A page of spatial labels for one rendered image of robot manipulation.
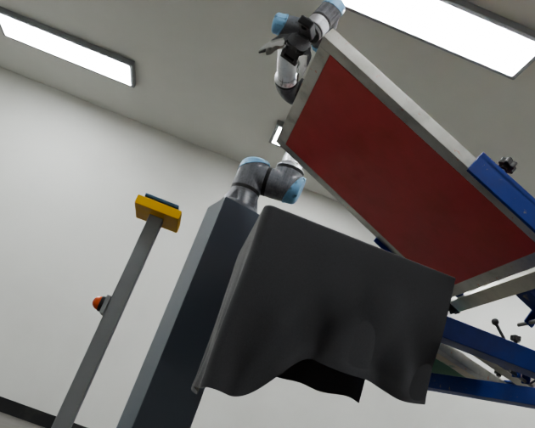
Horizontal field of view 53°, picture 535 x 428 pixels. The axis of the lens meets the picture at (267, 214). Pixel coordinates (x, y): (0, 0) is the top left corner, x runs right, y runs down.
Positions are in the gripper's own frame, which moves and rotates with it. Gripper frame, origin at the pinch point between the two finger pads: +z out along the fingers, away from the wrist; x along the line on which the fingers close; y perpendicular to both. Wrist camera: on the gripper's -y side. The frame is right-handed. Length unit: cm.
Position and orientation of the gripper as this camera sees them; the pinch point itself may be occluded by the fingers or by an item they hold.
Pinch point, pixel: (278, 65)
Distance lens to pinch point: 169.6
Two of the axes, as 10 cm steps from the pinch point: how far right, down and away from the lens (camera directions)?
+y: -1.9, 3.3, 9.2
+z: -5.8, 7.2, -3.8
